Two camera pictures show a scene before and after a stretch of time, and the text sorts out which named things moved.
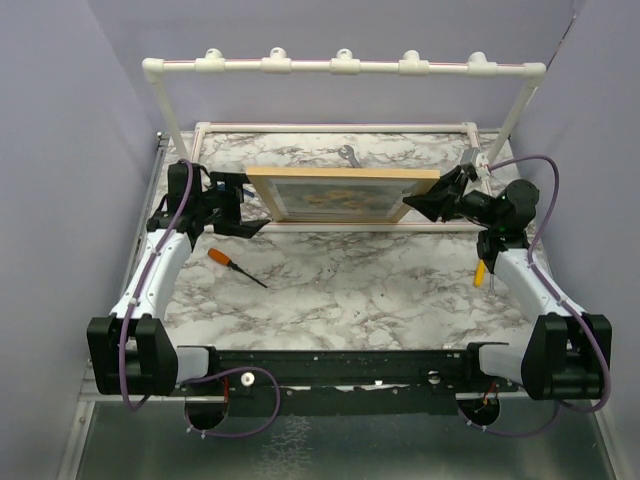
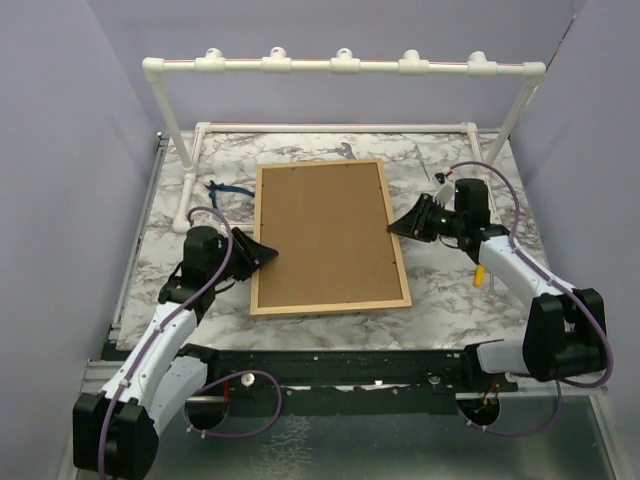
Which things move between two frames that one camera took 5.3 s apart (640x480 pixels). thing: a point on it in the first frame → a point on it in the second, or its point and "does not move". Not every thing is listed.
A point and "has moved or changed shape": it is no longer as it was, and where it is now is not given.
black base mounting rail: [349, 381] does not move
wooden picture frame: [337, 195] has moved or changed shape
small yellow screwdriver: [479, 276] does not move
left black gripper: [233, 192] → [254, 255]
